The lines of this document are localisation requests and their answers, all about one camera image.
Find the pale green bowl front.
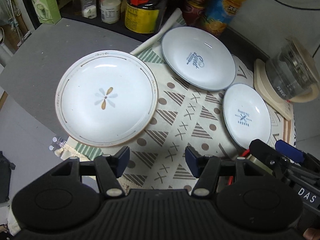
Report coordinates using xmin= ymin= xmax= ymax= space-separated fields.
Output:
xmin=245 ymin=154 xmax=272 ymax=176

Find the white plate Bakery print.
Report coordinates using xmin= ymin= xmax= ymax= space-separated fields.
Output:
xmin=223 ymin=83 xmax=271 ymax=149

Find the white plate Sweet print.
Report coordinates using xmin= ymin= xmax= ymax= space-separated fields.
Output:
xmin=162 ymin=27 xmax=236 ymax=91

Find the red and black bowl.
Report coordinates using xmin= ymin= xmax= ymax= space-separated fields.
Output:
xmin=227 ymin=149 xmax=249 ymax=186

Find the person's right hand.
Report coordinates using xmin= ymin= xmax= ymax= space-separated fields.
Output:
xmin=303 ymin=228 xmax=320 ymax=240

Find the patterned table cloth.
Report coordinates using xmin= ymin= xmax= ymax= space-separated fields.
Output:
xmin=54 ymin=7 xmax=297 ymax=190

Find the cream kettle base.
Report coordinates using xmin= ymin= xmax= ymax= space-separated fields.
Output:
xmin=253 ymin=59 xmax=293 ymax=121

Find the large flower pattern plate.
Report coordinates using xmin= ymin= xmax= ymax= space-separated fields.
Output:
xmin=55 ymin=50 xmax=158 ymax=147

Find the glass electric kettle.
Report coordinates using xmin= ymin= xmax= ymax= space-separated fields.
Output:
xmin=265 ymin=37 xmax=319 ymax=103

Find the red drink can lower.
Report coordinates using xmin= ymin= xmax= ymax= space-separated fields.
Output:
xmin=182 ymin=1 xmax=204 ymax=26

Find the soy sauce jug yellow label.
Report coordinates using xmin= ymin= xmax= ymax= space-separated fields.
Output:
xmin=125 ymin=0 xmax=160 ymax=34

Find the white lidded seasoning jar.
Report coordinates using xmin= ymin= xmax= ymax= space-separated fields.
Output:
xmin=100 ymin=0 xmax=121 ymax=24

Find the black metal shelf rack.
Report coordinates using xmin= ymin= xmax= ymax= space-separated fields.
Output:
xmin=15 ymin=0 xmax=173 ymax=43

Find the clear spice shaker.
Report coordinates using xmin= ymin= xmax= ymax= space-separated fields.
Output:
xmin=80 ymin=0 xmax=97 ymax=19

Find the orange juice bottle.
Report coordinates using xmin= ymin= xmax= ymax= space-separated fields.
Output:
xmin=199 ymin=0 xmax=246 ymax=37

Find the green carton box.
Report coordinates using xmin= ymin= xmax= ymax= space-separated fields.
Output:
xmin=31 ymin=0 xmax=61 ymax=25

